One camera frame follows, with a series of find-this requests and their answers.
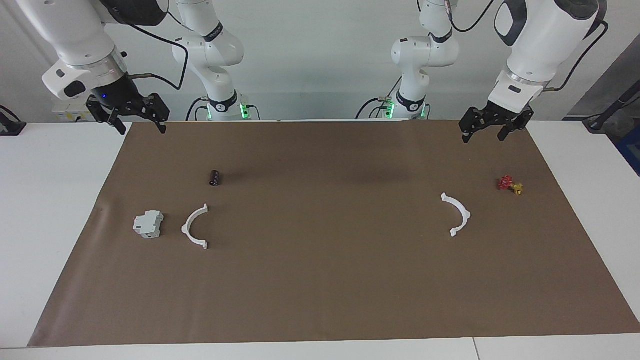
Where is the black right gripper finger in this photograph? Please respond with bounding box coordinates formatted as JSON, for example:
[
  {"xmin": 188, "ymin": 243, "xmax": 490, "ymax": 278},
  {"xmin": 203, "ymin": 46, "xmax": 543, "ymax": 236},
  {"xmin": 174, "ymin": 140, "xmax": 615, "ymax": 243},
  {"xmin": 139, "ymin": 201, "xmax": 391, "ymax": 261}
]
[
  {"xmin": 142, "ymin": 93, "xmax": 170, "ymax": 134},
  {"xmin": 86, "ymin": 97, "xmax": 127, "ymax": 136}
]

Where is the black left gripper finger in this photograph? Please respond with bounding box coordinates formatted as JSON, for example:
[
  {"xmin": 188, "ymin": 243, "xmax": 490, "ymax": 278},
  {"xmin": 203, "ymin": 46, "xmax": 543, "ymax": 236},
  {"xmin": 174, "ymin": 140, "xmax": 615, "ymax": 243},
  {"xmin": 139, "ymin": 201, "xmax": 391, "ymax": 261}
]
[
  {"xmin": 498, "ymin": 120, "xmax": 526, "ymax": 142},
  {"xmin": 459, "ymin": 107, "xmax": 483, "ymax": 144}
]

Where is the white half-ring pipe clamp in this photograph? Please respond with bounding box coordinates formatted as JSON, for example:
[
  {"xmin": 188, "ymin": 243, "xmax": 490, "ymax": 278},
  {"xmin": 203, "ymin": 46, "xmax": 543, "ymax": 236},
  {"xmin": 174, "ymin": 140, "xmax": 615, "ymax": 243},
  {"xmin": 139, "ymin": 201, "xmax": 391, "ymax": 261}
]
[
  {"xmin": 441, "ymin": 193, "xmax": 471, "ymax": 238},
  {"xmin": 181, "ymin": 203, "xmax": 209, "ymax": 250}
]

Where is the white power strip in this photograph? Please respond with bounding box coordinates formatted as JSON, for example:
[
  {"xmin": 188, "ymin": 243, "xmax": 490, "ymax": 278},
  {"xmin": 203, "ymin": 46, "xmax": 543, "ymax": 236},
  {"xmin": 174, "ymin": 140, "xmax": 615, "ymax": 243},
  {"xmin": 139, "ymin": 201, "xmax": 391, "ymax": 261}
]
[{"xmin": 52, "ymin": 97, "xmax": 101, "ymax": 122}]

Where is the black stand pole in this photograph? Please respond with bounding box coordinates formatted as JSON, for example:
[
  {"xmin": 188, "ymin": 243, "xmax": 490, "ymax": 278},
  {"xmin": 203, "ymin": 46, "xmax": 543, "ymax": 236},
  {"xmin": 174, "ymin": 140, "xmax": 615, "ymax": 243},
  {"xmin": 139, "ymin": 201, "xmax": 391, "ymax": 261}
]
[{"xmin": 582, "ymin": 80, "xmax": 640, "ymax": 133}]

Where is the white circuit breaker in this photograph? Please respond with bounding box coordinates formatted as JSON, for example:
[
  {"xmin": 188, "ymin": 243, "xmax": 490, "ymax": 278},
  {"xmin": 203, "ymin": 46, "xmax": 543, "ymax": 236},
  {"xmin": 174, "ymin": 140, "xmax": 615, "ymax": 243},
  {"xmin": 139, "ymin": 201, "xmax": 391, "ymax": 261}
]
[{"xmin": 132, "ymin": 210, "xmax": 165, "ymax": 239}]

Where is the grey partition panel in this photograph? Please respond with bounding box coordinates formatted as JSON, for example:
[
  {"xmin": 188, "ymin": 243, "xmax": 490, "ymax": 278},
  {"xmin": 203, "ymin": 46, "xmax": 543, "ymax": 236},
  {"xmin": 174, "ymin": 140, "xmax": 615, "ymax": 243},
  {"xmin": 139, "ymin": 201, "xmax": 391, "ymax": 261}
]
[{"xmin": 567, "ymin": 47, "xmax": 640, "ymax": 121}]

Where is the blue box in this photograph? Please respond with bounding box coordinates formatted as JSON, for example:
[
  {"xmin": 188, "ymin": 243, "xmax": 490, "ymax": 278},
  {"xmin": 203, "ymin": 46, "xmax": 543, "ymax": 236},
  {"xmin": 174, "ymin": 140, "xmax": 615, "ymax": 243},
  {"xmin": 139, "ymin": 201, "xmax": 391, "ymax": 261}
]
[{"xmin": 614, "ymin": 125, "xmax": 640, "ymax": 177}]

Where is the brown table mat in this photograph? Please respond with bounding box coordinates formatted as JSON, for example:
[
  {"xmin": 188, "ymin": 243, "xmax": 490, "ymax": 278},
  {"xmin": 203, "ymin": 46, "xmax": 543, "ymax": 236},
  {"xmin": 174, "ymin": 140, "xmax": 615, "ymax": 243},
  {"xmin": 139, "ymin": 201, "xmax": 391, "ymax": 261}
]
[{"xmin": 27, "ymin": 120, "xmax": 640, "ymax": 348}]

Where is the black base cable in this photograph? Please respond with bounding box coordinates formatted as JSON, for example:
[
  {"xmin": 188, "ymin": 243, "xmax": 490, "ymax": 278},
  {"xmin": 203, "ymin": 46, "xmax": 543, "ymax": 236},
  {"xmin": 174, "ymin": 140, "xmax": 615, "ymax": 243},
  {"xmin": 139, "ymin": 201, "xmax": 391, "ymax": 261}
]
[
  {"xmin": 186, "ymin": 96, "xmax": 210, "ymax": 122},
  {"xmin": 355, "ymin": 96, "xmax": 396, "ymax": 120}
]

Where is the red handle brass valve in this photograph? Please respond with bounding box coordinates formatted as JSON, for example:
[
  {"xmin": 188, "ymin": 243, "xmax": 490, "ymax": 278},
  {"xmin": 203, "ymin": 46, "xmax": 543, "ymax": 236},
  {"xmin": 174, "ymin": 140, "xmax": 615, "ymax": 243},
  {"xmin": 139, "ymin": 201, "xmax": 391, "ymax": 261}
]
[{"xmin": 497, "ymin": 175, "xmax": 524, "ymax": 196}]

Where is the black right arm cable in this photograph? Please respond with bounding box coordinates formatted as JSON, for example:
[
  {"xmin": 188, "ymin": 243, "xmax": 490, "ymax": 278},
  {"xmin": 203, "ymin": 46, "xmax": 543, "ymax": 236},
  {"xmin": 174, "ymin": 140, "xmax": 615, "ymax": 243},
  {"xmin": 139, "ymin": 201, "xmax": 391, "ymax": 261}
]
[{"xmin": 117, "ymin": 20, "xmax": 190, "ymax": 92}]

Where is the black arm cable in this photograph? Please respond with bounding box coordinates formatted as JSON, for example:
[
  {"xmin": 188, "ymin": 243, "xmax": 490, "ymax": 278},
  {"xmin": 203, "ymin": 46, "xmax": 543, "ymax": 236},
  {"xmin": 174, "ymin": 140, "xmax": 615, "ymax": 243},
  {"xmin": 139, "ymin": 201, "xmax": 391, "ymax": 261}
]
[
  {"xmin": 446, "ymin": 0, "xmax": 610, "ymax": 93},
  {"xmin": 117, "ymin": 20, "xmax": 190, "ymax": 92}
]

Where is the black clamp mount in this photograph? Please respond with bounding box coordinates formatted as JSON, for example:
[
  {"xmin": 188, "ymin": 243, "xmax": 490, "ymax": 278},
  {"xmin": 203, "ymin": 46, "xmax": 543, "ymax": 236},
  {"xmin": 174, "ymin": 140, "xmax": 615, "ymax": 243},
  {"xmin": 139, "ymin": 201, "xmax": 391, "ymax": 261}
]
[{"xmin": 0, "ymin": 105, "xmax": 27, "ymax": 137}]

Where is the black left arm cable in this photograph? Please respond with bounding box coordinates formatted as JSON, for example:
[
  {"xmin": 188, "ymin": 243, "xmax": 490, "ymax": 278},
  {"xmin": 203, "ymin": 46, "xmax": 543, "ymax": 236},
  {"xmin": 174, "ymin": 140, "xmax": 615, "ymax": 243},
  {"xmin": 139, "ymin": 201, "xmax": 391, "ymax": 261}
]
[{"xmin": 446, "ymin": 0, "xmax": 610, "ymax": 93}]

